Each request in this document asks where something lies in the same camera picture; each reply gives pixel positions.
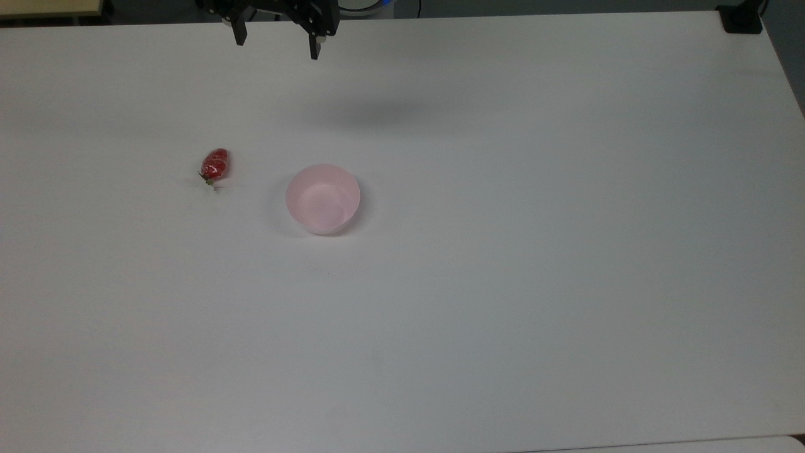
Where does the pink bowl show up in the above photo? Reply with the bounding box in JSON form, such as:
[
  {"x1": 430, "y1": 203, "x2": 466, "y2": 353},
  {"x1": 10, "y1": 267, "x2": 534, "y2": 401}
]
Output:
[{"x1": 286, "y1": 164, "x2": 362, "y2": 236}]

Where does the light wooden board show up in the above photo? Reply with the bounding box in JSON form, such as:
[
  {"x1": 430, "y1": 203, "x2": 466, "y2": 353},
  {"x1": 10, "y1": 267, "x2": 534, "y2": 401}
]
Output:
[{"x1": 0, "y1": 0, "x2": 104, "y2": 19}]

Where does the white blue-ringed robot base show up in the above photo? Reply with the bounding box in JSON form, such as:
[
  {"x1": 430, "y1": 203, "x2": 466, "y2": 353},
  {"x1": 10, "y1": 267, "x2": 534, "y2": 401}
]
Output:
[{"x1": 340, "y1": 0, "x2": 395, "y2": 14}]

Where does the red strawberry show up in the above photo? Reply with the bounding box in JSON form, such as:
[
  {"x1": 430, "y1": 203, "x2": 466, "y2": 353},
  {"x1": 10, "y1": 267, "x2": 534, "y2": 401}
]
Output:
[{"x1": 199, "y1": 148, "x2": 230, "y2": 187}]

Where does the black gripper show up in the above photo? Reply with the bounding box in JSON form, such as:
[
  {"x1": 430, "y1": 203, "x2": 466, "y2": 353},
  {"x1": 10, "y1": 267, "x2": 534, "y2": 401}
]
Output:
[{"x1": 196, "y1": 0, "x2": 341, "y2": 61}]

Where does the black clamp mount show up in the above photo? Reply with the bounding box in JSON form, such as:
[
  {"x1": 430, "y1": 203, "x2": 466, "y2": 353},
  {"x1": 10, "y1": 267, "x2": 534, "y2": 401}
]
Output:
[{"x1": 716, "y1": 0, "x2": 769, "y2": 35}]

